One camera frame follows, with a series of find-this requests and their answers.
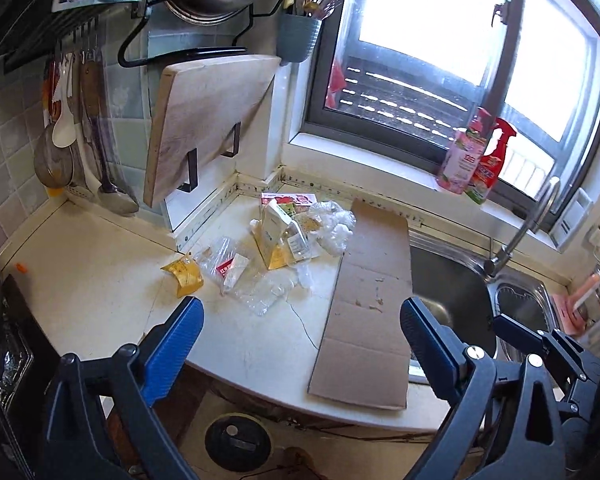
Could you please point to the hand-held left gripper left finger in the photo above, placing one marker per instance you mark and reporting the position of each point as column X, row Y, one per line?
column 175, row 345

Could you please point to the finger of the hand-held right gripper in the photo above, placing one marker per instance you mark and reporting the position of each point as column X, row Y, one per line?
column 517, row 329

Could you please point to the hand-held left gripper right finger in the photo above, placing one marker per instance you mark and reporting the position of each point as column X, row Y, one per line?
column 430, row 345

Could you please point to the clear plastic tray red label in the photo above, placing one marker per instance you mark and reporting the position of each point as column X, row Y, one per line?
column 227, row 267

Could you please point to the round black trash bin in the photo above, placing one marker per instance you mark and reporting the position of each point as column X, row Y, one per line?
column 237, row 442

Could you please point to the white crinkled plastic bag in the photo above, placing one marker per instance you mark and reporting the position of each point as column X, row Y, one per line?
column 337, row 237

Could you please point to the red printed carton box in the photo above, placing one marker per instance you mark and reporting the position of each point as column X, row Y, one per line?
column 300, row 197

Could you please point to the brown wooden cabinet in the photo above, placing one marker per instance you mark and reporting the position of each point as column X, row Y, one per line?
column 180, row 397

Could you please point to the pink dish cloth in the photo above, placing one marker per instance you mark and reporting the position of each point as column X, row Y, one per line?
column 572, row 310

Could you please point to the yellow snack wrapper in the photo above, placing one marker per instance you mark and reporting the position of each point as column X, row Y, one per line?
column 185, row 277

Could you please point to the flat cardboard sheet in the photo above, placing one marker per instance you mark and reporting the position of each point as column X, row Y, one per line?
column 370, row 310

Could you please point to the steel sink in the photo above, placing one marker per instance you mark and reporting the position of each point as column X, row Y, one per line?
column 455, row 280

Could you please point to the steel faucet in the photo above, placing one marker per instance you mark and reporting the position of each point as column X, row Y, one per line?
column 525, row 225

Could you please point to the white and yellow carton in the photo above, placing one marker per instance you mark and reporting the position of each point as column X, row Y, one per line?
column 275, row 227

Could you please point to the black glass cooktop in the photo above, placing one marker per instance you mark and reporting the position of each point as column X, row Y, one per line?
column 15, row 345

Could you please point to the small white food bag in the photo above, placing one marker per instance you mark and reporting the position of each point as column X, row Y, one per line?
column 302, row 240

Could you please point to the red spray bottle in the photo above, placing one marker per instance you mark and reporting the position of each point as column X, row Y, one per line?
column 490, row 165

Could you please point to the pink detergent bottle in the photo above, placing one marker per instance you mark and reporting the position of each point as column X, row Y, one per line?
column 460, row 160

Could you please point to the small yellow pad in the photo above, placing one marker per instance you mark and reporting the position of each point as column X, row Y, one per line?
column 55, row 191

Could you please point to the metal mesh strainer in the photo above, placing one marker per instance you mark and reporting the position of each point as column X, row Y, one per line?
column 52, row 162

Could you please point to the wooden cutting board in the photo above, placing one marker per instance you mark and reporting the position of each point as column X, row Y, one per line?
column 205, row 115

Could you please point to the white rice spoon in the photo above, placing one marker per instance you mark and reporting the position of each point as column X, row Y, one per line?
column 64, row 127

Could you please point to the red paper decoration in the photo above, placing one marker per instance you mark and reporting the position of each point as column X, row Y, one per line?
column 337, row 82

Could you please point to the red and orange utensil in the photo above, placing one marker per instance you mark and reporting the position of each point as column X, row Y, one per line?
column 50, row 95

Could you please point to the white wall outlet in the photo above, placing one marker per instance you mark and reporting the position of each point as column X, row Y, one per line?
column 575, row 217

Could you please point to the grey window frame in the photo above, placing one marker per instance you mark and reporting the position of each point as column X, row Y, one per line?
column 325, row 60

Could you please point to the black hook rail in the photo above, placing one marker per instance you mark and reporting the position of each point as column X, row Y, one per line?
column 45, row 42

